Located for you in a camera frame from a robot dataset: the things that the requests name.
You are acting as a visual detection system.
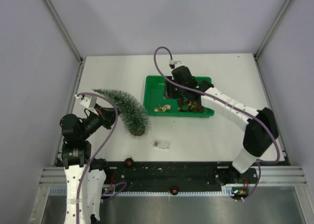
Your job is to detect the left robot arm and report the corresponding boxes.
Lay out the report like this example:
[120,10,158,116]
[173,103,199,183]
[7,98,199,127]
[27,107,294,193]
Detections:
[60,105,120,224]

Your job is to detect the large brown matte bauble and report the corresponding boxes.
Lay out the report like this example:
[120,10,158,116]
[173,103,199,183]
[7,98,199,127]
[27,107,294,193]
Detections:
[124,157,134,168]

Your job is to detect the left aluminium frame post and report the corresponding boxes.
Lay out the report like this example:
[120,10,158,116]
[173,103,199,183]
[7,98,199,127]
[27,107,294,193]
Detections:
[36,0,84,63]

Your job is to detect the gold ribbed ornament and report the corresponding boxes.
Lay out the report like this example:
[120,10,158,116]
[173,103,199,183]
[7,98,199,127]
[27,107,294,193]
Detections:
[159,104,171,112]

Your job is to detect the aluminium frame post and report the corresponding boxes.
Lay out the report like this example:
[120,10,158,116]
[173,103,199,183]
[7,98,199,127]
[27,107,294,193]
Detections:
[254,0,295,61]
[36,0,84,63]

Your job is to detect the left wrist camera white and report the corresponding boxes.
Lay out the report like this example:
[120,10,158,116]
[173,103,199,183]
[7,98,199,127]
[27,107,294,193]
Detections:
[75,94,97,110]

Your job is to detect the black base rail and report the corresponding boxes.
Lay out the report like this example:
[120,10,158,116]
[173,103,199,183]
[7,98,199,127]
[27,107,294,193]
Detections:
[104,161,257,192]

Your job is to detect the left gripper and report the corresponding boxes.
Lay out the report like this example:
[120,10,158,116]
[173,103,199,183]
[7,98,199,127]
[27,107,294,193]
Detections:
[79,103,122,139]

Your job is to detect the small green christmas tree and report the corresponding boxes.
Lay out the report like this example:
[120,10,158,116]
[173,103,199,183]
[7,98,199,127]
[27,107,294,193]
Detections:
[93,89,149,137]

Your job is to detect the green plastic tray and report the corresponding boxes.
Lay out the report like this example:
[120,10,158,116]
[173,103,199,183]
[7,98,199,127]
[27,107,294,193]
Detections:
[143,75,214,118]

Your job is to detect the white cable duct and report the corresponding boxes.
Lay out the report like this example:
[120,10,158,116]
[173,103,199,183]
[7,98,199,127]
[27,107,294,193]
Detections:
[49,186,249,199]

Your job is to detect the small brown shiny bauble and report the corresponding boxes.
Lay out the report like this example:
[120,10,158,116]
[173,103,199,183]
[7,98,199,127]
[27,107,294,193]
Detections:
[169,186,179,196]

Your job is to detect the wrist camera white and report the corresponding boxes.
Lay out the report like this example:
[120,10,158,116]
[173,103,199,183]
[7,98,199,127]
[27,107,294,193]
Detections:
[75,94,97,110]
[169,60,185,69]

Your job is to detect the right aluminium frame post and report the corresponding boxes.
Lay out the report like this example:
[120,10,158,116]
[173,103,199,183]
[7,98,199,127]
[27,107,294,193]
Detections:
[254,0,295,61]

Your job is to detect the clear battery box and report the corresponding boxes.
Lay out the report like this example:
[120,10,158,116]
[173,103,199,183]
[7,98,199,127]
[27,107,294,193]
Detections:
[153,140,170,150]

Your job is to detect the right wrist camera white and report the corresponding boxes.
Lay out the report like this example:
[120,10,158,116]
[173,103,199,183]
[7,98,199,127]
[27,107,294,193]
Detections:
[169,60,185,69]

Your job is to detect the brown ribbon pine cone decoration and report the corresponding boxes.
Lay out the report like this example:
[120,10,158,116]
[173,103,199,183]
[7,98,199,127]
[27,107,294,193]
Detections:
[177,99,204,113]

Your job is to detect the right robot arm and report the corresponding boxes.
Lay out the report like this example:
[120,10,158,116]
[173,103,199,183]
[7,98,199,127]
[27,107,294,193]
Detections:
[164,62,279,183]

